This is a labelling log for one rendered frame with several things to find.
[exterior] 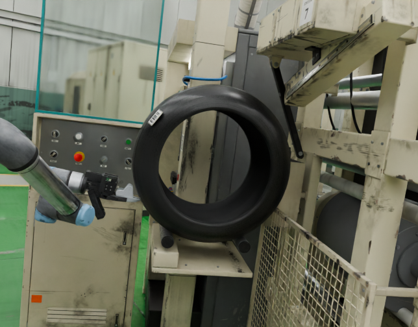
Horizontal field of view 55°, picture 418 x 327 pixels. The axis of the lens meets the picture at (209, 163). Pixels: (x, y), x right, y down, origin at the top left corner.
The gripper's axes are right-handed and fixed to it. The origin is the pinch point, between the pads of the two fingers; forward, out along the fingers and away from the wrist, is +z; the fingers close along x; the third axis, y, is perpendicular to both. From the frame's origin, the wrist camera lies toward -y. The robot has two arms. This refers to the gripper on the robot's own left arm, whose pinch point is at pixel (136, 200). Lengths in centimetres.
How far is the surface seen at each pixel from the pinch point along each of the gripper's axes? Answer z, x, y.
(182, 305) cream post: 32, 26, -50
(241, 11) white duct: 35, 78, 98
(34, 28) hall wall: -288, 846, 145
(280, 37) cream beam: 35, -8, 69
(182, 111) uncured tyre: 7.7, -11.9, 35.7
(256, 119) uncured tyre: 33, -12, 40
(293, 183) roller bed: 65, 19, 17
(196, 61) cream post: 12, 26, 58
